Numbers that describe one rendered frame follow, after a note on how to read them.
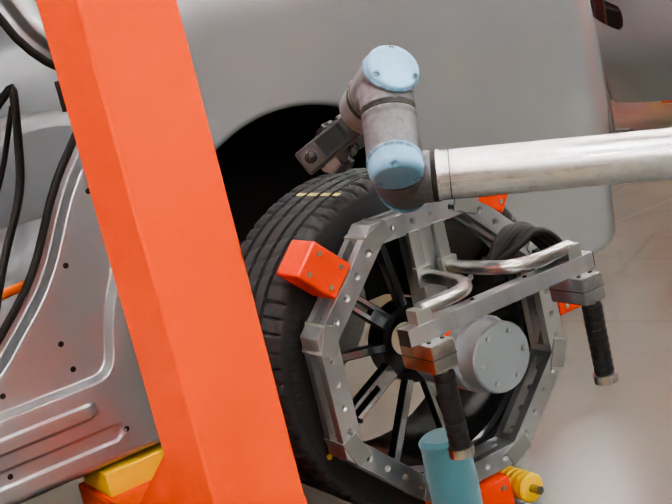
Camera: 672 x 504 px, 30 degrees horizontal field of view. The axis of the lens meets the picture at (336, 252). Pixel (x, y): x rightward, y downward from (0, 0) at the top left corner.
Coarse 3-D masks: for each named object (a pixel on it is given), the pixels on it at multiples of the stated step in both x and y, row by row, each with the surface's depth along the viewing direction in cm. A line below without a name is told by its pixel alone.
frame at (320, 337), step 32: (352, 224) 224; (384, 224) 221; (416, 224) 225; (480, 224) 234; (352, 256) 219; (512, 256) 244; (352, 288) 218; (320, 320) 220; (544, 320) 243; (320, 352) 216; (544, 352) 246; (320, 384) 221; (544, 384) 244; (320, 416) 223; (352, 416) 220; (512, 416) 246; (352, 448) 220; (480, 448) 242; (512, 448) 240; (384, 480) 230; (416, 480) 228; (480, 480) 237
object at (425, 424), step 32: (448, 224) 244; (384, 256) 234; (480, 256) 248; (448, 288) 268; (480, 288) 258; (384, 320) 235; (512, 320) 252; (352, 352) 232; (384, 352) 236; (384, 384) 236; (416, 416) 264; (480, 416) 251; (384, 448) 253; (416, 448) 251
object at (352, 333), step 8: (352, 320) 286; (360, 320) 287; (344, 328) 284; (352, 328) 286; (360, 328) 287; (344, 336) 285; (352, 336) 286; (360, 336) 287; (344, 344) 285; (352, 344) 286
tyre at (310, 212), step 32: (320, 192) 236; (352, 192) 229; (256, 224) 241; (288, 224) 232; (320, 224) 225; (256, 256) 234; (256, 288) 229; (288, 288) 222; (288, 320) 221; (288, 352) 222; (288, 384) 222; (288, 416) 223; (320, 448) 226; (320, 480) 228; (352, 480) 231
